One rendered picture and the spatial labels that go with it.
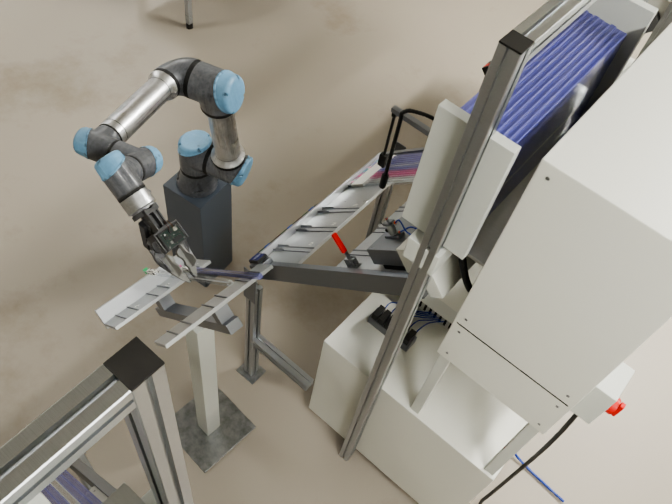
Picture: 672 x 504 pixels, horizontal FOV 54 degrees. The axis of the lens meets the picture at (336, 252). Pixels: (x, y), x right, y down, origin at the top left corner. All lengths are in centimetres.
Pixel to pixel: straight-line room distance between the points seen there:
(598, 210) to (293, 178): 230
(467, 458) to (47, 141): 248
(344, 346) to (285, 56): 224
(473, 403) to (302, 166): 168
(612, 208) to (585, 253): 12
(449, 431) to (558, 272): 89
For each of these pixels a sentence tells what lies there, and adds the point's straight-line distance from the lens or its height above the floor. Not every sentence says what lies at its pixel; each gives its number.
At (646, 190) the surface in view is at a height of 172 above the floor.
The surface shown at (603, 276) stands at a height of 157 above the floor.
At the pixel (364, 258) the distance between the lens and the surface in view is 179.
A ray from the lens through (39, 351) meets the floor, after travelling 288.
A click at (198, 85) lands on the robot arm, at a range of 200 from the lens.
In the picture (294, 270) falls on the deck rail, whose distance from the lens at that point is 194.
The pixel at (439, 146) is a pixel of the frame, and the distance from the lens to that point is 125.
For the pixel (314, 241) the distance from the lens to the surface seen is 205.
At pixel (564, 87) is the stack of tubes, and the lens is 142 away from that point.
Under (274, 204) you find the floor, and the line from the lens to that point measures 319.
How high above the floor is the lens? 248
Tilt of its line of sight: 54 degrees down
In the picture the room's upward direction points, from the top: 12 degrees clockwise
